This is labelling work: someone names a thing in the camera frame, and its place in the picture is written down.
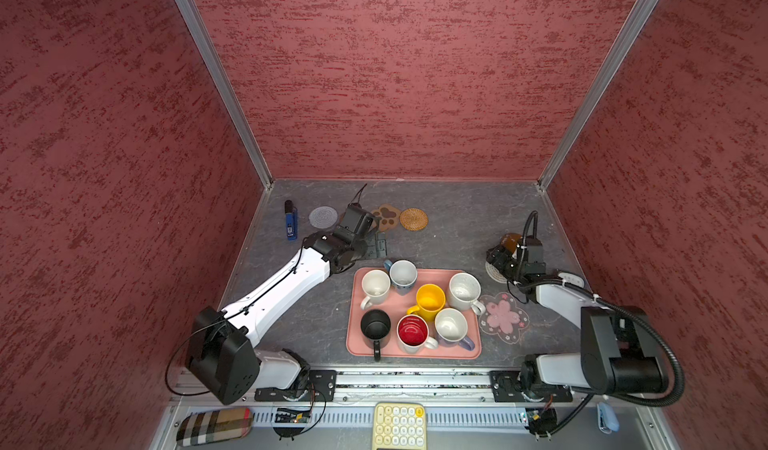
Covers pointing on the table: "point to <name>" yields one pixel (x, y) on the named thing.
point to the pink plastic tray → (396, 305)
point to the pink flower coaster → (501, 315)
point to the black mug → (375, 325)
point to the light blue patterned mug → (403, 274)
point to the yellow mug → (430, 298)
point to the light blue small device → (607, 418)
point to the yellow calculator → (399, 426)
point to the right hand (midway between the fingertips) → (491, 261)
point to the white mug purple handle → (451, 327)
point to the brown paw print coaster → (389, 216)
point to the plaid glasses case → (215, 425)
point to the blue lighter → (292, 216)
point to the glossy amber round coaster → (510, 240)
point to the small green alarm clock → (570, 278)
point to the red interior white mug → (412, 333)
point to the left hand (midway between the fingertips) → (368, 250)
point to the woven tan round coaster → (414, 219)
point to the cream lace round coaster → (495, 274)
